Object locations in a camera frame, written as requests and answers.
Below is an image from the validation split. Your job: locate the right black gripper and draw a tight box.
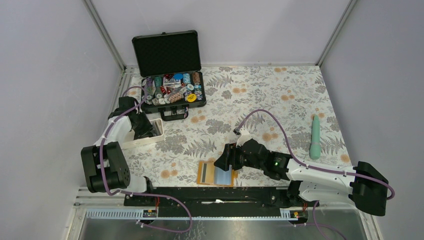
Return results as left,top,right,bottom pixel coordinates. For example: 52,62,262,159
213,141,265,171

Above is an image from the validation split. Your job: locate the white rectangular plastic tray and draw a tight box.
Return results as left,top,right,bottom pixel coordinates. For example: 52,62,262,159
121,118,165,150

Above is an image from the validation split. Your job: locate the orange leather card holder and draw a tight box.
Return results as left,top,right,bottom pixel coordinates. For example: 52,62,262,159
196,161,235,187

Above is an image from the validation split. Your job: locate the light blue card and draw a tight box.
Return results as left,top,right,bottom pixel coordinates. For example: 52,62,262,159
213,165,233,186

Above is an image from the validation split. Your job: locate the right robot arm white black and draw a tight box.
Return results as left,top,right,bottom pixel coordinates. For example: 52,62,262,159
214,139,388,217

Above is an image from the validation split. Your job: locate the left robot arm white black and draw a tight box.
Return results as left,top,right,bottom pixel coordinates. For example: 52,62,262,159
80,96,156,193

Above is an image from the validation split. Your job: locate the black poker chip case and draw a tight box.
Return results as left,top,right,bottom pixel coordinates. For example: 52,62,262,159
131,30,207,121

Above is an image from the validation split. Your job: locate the yellow round chip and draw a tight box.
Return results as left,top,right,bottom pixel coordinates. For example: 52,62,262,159
185,93,197,103

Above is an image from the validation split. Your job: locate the floral patterned table mat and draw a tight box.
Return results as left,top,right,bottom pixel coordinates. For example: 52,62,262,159
123,66,351,187

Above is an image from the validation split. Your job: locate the blue round chip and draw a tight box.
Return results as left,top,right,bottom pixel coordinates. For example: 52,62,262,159
173,73,184,80

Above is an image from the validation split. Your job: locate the mint green wand massager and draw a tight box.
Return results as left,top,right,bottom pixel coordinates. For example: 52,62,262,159
309,115,322,160

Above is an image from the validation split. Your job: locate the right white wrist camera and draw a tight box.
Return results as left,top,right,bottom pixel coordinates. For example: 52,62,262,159
233,127,252,147

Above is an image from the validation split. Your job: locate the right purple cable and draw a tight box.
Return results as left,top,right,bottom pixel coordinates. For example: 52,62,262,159
233,109,396,201

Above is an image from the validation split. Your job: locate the grey slotted cable duct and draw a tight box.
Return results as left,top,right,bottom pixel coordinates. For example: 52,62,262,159
85,208,299,221

